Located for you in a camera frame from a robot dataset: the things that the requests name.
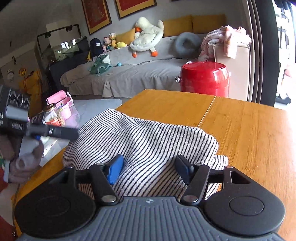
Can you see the striped knit sweater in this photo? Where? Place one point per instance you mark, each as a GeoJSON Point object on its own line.
{"type": "Point", "coordinates": [149, 149]}

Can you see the red framed wall picture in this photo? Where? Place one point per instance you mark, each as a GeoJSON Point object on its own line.
{"type": "Point", "coordinates": [96, 14]}

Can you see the red round stool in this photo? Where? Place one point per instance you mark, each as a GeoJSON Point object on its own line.
{"type": "Point", "coordinates": [209, 78]}

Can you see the small plush toys group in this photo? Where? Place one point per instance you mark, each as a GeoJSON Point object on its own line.
{"type": "Point", "coordinates": [110, 43]}

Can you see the white duck plush toy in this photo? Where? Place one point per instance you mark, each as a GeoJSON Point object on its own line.
{"type": "Point", "coordinates": [147, 36]}

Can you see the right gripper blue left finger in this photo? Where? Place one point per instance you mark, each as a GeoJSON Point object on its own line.
{"type": "Point", "coordinates": [112, 168]}

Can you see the grey round neck pillow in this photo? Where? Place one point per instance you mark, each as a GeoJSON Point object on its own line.
{"type": "Point", "coordinates": [187, 45]}

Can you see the yellow sofa cushion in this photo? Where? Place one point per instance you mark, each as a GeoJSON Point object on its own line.
{"type": "Point", "coordinates": [193, 24]}

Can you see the person's left hand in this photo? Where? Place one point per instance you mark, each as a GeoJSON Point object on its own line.
{"type": "Point", "coordinates": [20, 158]}

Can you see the pink storage box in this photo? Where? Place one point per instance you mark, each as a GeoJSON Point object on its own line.
{"type": "Point", "coordinates": [63, 101]}

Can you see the snack jar red label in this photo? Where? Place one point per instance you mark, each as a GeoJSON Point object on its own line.
{"type": "Point", "coordinates": [52, 115]}

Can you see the pink blanket pile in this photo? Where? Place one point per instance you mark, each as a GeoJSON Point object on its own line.
{"type": "Point", "coordinates": [229, 37]}

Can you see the glass fish tank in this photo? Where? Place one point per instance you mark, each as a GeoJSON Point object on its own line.
{"type": "Point", "coordinates": [61, 43]}

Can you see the green cloth on sofa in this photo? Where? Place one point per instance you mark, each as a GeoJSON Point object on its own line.
{"type": "Point", "coordinates": [101, 65]}

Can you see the grey covered sofa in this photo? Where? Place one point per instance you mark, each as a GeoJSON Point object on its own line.
{"type": "Point", "coordinates": [129, 76]}

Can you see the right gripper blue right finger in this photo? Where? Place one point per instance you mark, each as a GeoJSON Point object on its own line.
{"type": "Point", "coordinates": [184, 168]}

